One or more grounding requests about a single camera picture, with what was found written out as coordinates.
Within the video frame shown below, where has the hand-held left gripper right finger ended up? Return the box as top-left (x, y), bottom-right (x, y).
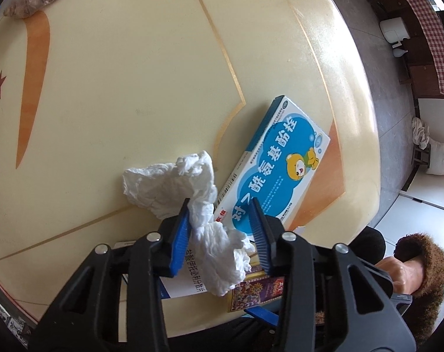
top-left (249, 198), bottom-right (418, 352)

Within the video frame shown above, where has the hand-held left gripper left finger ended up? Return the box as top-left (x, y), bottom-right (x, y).
top-left (28, 198), bottom-right (192, 352)

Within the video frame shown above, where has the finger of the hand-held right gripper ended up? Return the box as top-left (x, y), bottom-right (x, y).
top-left (243, 307), bottom-right (281, 328)

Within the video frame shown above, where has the white tissue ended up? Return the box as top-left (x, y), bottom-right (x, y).
top-left (122, 150), bottom-right (256, 297)

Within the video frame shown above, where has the person's right hand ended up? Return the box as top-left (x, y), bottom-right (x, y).
top-left (375, 256), bottom-right (426, 296)

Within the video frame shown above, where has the white and blue box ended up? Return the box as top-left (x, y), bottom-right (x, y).
top-left (115, 240), bottom-right (210, 300)

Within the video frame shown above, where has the person's right trouser leg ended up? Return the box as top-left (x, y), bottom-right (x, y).
top-left (163, 226), bottom-right (387, 352)

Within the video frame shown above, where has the blue cartoon medicine box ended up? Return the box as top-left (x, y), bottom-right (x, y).
top-left (214, 95), bottom-right (331, 236)

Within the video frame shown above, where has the white sack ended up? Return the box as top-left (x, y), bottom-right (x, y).
top-left (424, 137), bottom-right (444, 176)

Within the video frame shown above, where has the crumpled white cloth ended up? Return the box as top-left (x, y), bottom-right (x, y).
top-left (411, 116), bottom-right (431, 150)

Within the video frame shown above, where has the patterned blanket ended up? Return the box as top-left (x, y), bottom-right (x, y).
top-left (0, 290), bottom-right (34, 349)

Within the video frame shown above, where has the brown wooden cabinet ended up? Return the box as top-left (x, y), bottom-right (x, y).
top-left (354, 0), bottom-right (444, 98)

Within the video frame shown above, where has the white round appliance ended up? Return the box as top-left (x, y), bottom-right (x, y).
top-left (379, 18), bottom-right (410, 45)

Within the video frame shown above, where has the checkered tablecloth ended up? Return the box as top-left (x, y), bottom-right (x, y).
top-left (394, 0), bottom-right (444, 100)

